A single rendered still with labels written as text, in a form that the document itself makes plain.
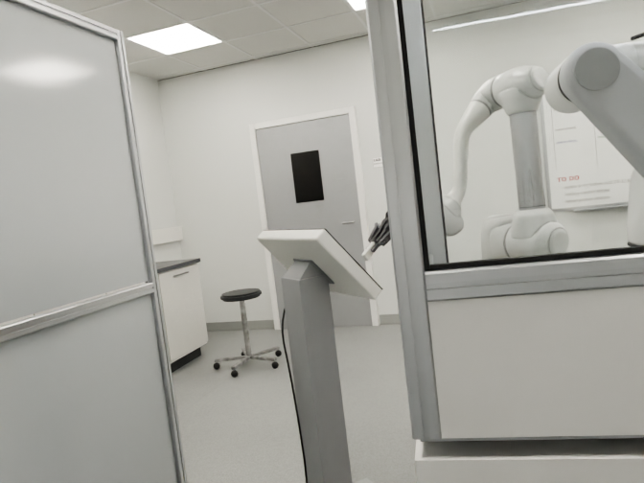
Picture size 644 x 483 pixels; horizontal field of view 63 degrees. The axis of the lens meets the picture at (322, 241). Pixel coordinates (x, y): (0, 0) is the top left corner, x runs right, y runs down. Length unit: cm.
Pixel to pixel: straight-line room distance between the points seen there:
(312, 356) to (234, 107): 413
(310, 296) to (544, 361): 124
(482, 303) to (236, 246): 509
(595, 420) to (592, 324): 13
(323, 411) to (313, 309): 38
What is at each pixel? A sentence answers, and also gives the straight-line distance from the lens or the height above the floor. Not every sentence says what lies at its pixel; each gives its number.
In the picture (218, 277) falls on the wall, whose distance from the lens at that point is 588.
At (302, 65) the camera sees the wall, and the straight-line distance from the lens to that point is 550.
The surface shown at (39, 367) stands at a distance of 186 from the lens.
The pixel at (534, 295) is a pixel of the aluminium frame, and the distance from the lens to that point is 73.
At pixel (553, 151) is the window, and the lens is 74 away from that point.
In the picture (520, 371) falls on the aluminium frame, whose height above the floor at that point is 103.
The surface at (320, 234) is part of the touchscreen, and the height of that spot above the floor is 118.
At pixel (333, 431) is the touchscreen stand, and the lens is 205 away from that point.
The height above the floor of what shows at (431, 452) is 92.
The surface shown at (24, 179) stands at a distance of 186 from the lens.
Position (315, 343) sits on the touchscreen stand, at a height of 78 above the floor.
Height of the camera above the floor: 128
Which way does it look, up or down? 4 degrees down
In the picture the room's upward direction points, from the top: 7 degrees counter-clockwise
